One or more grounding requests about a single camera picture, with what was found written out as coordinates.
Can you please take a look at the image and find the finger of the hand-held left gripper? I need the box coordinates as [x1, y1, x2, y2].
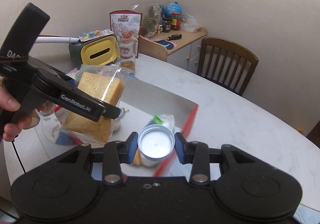
[74, 86, 121, 120]
[27, 57, 76, 92]

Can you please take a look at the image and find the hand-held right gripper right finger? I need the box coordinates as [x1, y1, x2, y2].
[175, 133, 263, 186]

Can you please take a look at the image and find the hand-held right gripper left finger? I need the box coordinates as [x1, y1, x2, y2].
[50, 132, 139, 186]

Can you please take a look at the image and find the sponge cake slice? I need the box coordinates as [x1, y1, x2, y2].
[59, 64, 135, 143]

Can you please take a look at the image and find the green white packet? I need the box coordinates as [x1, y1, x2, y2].
[147, 114, 175, 137]

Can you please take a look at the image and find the person's left hand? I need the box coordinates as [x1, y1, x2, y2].
[0, 75, 40, 142]

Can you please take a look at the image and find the white rolled tube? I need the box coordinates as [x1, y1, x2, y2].
[34, 35, 80, 45]

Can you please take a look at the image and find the yellow tissue box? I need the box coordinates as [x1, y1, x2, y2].
[69, 34, 119, 66]

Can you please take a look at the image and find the tall drinking glass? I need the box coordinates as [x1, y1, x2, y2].
[118, 39, 137, 76]

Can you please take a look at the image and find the packet of colourful clips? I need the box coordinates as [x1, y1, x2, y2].
[79, 29, 113, 41]

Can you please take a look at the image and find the light wooden chair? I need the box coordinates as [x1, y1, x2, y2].
[138, 36, 167, 62]

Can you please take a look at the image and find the blue round mat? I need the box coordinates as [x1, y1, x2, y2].
[157, 41, 175, 50]

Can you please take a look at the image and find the red white snack bag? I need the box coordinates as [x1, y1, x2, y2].
[109, 10, 142, 47]

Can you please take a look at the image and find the light wooden side cabinet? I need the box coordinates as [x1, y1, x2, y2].
[139, 27, 208, 72]

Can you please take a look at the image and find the clear bag of dried plants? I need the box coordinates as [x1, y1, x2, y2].
[140, 2, 163, 38]

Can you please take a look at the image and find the dark glass jar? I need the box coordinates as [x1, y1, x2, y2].
[161, 17, 171, 33]

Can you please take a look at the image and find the red lid sauce jar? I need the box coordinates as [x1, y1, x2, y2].
[171, 13, 182, 31]

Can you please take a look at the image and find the brown wooden slatted chair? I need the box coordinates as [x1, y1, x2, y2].
[197, 37, 259, 97]

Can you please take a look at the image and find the clear plastic bag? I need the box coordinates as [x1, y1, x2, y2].
[181, 13, 200, 32]

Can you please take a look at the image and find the blue globe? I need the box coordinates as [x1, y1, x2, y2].
[164, 2, 183, 18]

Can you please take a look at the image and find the black cable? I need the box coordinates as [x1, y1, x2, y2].
[11, 139, 27, 173]

